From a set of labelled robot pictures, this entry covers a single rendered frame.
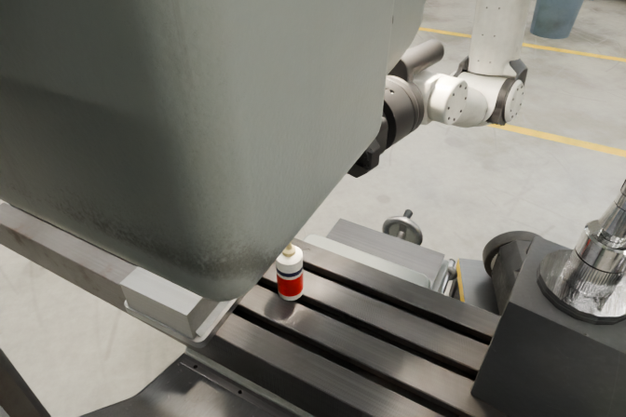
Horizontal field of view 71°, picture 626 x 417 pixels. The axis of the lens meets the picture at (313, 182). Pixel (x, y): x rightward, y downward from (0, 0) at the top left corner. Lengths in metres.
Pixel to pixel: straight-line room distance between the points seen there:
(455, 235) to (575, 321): 1.81
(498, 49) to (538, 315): 0.52
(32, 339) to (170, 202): 1.96
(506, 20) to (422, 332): 0.54
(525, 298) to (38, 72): 0.46
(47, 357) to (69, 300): 0.27
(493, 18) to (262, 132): 0.74
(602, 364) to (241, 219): 0.42
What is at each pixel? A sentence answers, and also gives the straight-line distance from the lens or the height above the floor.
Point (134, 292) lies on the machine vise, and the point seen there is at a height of 1.02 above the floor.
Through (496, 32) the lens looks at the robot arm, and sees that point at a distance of 0.88.
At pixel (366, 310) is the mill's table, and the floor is 0.96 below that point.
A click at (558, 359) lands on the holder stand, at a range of 0.55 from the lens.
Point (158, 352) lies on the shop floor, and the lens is 1.88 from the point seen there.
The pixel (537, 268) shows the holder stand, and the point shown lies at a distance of 0.55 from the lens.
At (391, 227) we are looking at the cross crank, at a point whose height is 0.67.
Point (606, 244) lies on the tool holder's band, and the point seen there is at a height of 1.23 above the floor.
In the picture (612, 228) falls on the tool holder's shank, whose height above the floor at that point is 1.24.
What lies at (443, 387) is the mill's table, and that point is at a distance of 0.65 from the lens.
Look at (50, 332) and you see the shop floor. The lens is 2.10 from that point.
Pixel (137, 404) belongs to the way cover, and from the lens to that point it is 0.71.
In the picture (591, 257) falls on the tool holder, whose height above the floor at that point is 1.21.
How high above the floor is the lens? 1.51
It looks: 37 degrees down
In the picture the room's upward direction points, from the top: straight up
